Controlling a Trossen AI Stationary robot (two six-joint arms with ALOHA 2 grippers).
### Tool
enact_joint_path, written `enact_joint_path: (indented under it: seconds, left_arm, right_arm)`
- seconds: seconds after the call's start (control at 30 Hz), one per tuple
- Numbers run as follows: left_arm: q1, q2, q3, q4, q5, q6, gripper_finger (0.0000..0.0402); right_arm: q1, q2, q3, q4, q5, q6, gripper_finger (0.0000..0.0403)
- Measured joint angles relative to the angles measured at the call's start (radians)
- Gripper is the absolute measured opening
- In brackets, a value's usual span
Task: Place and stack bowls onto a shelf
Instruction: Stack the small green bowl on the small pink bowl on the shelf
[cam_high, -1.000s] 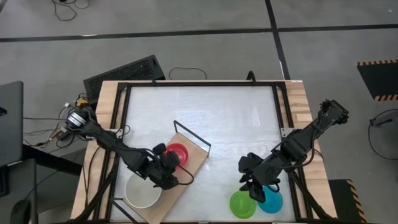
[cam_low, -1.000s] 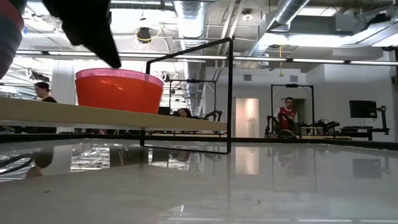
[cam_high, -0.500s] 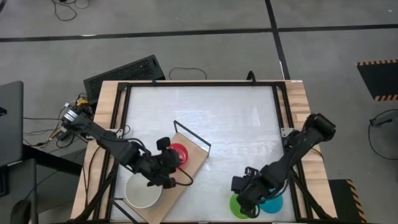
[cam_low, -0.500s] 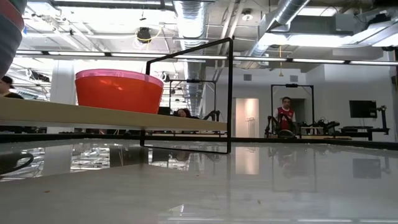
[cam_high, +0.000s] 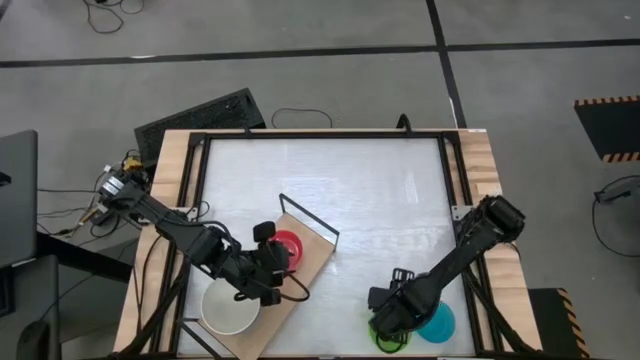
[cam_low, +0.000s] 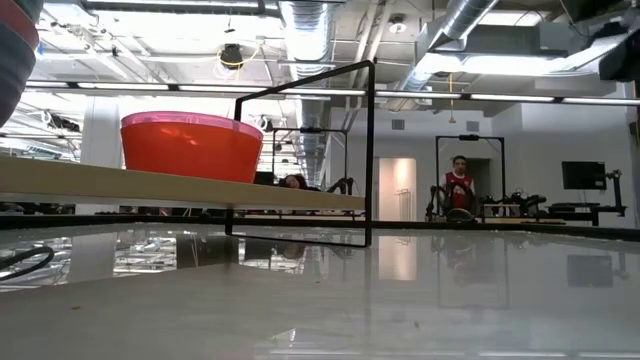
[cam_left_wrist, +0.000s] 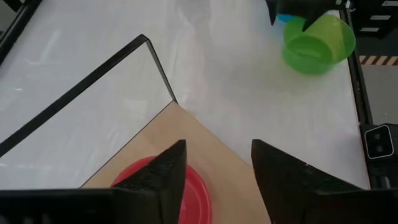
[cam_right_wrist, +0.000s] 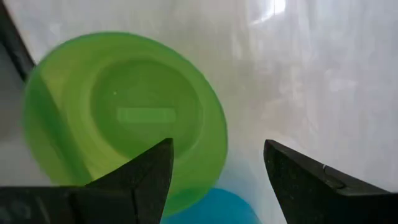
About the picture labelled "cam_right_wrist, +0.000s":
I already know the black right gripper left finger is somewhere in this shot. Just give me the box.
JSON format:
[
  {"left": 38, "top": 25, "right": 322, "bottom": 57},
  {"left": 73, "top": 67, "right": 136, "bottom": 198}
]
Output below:
[{"left": 73, "top": 138, "right": 175, "bottom": 224}]

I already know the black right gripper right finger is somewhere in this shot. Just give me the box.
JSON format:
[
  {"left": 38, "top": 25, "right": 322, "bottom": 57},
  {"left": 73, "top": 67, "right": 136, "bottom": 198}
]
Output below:
[{"left": 262, "top": 139, "right": 390, "bottom": 224}]

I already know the green bowl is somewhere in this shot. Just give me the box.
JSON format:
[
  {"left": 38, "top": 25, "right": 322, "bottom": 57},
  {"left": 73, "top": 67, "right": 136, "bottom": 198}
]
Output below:
[{"left": 23, "top": 30, "right": 229, "bottom": 218}]

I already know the blue bowl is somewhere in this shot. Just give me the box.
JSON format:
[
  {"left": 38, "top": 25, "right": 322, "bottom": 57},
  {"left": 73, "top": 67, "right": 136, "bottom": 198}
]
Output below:
[{"left": 160, "top": 187, "right": 262, "bottom": 224}]

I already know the black table edge frame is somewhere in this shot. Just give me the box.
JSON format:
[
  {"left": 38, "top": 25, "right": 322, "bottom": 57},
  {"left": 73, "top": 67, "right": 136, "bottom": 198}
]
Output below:
[{"left": 0, "top": 0, "right": 35, "bottom": 82}]

